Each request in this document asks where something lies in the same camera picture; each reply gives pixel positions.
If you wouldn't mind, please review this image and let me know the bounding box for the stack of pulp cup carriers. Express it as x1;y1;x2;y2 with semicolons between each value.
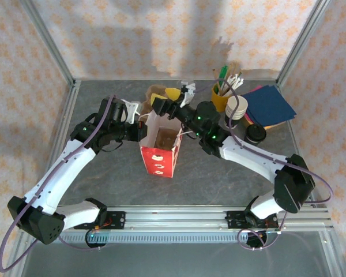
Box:
141;84;174;116

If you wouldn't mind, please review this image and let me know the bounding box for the red and white paper bag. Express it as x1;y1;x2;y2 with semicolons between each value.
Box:
137;110;193;179

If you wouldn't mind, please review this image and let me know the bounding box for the single black cup lid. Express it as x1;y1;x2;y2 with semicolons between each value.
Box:
245;123;268;143

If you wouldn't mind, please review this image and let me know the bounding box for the yellow utensil holder cup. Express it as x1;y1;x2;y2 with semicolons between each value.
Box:
210;83;232;113

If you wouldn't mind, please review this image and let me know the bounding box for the stack of paper cups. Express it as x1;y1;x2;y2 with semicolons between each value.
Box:
224;95;249;130

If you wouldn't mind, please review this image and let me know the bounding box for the wooden stirrer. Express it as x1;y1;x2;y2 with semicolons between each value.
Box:
226;62;235;87
229;63;240;87
212;68;221;95

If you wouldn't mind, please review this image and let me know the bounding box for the green straw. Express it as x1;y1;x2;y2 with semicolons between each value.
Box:
217;65;230;95

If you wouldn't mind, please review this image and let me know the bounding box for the navy napkin stack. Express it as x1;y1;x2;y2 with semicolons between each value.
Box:
240;85;297;125

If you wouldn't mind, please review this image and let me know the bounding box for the tan napkin stack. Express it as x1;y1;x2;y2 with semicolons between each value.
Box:
262;119;288;133

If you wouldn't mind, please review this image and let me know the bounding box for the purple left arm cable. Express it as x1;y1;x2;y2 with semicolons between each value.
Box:
0;95;118;274

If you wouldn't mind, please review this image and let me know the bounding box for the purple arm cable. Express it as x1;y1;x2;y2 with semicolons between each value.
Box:
193;78;334;251
0;95;118;274

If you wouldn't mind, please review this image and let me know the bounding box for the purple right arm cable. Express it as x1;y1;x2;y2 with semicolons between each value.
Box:
193;78;334;251

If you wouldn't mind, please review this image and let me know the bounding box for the aluminium side table rail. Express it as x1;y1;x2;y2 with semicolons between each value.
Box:
40;80;82;208
276;81;318;208

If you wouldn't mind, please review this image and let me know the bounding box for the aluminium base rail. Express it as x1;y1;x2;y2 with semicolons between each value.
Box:
57;205;334;231

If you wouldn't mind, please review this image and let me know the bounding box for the aluminium corner post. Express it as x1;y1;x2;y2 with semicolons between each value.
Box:
19;0;77;87
276;0;331;84

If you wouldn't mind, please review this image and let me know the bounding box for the grey slotted cable duct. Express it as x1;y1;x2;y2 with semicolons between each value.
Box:
60;232;249;244

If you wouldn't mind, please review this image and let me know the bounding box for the black round cable port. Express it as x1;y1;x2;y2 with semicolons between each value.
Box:
246;230;268;249
85;230;108;249

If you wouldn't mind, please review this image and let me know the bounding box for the aluminium frame leg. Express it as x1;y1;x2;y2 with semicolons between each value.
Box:
2;242;28;277
319;230;345;277

